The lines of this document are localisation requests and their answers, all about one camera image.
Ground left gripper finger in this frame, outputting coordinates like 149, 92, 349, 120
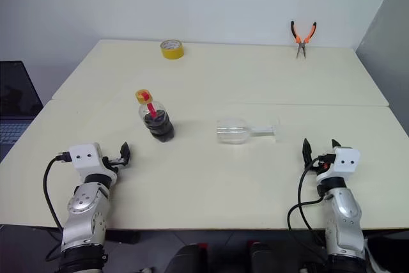
120, 141, 132, 166

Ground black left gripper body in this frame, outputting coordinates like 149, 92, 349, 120
101, 155, 126, 173

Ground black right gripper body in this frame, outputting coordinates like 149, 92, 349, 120
311, 153, 336, 175

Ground small clear plastic bottle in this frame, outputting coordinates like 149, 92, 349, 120
137, 97, 176, 143

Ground yellow bottle cap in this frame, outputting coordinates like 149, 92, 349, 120
134, 88, 154, 105

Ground clear wine glass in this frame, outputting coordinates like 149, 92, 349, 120
215, 117, 282, 145

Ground yellow tape roll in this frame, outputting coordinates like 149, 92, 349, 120
159, 39, 186, 61

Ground orange black needle-nose pliers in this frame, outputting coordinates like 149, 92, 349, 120
289, 20, 318, 60

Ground dark laptop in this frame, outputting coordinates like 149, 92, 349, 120
0, 60, 44, 164

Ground dark rounded shape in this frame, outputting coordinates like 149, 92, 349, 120
165, 242, 209, 273

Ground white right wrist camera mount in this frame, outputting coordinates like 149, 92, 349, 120
315, 146, 362, 185

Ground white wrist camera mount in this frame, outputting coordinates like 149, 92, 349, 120
315, 146, 362, 185
68, 142, 118, 187

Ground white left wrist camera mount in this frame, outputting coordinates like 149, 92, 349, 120
68, 142, 118, 187

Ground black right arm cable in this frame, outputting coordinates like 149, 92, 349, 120
286, 157, 330, 238

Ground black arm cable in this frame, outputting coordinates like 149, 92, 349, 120
286, 157, 330, 238
42, 151, 70, 263

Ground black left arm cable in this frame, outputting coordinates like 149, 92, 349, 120
42, 151, 70, 263

